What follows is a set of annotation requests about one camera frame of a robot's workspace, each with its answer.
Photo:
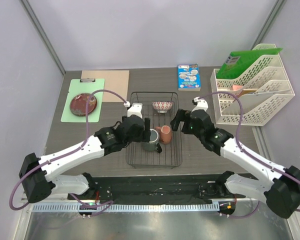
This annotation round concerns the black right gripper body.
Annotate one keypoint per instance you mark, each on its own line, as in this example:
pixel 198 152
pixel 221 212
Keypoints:
pixel 188 129

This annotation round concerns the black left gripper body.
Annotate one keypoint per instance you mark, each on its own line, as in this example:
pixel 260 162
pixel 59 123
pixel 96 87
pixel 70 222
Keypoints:
pixel 138 138

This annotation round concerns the red floral plate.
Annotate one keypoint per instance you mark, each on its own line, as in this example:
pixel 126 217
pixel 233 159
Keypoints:
pixel 83 104

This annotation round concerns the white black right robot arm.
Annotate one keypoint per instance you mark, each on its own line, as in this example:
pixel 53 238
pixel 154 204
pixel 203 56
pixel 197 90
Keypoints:
pixel 275 185

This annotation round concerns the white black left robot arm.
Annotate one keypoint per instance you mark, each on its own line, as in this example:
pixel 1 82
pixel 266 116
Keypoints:
pixel 44 176

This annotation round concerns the grey ceramic mug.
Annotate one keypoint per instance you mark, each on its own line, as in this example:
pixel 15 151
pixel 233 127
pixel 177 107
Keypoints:
pixel 154 142

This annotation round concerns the pink dotted ceramic mug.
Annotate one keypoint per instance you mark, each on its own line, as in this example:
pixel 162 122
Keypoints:
pixel 165 134

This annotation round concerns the white bowl red diamond pattern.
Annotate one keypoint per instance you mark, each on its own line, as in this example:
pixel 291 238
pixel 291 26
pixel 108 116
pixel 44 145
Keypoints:
pixel 162 106

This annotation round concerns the blue picture book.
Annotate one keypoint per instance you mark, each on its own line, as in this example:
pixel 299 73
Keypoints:
pixel 188 77

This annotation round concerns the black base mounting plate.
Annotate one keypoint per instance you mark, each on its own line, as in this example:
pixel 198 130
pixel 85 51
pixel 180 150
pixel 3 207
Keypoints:
pixel 158 190

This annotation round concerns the light green clipboard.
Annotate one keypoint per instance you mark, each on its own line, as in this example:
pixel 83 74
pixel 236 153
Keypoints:
pixel 78 86

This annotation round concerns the green plastic folder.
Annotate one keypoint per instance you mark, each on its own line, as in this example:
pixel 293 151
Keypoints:
pixel 239 61

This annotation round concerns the white plastic file organizer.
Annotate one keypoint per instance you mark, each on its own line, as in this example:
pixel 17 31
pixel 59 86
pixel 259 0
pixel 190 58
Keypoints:
pixel 258 94

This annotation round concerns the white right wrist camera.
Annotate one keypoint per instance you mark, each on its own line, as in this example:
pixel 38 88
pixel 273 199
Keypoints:
pixel 199 104

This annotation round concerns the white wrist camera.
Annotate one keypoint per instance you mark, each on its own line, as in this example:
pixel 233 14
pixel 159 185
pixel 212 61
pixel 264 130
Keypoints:
pixel 199 104
pixel 133 109

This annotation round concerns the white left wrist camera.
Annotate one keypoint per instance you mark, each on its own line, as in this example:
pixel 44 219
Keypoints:
pixel 133 109

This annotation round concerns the grey wire dish rack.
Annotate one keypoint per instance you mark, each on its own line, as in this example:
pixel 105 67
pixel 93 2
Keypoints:
pixel 171 155

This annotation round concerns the white slotted cable duct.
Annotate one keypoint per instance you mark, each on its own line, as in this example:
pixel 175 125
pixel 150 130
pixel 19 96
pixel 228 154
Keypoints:
pixel 122 208

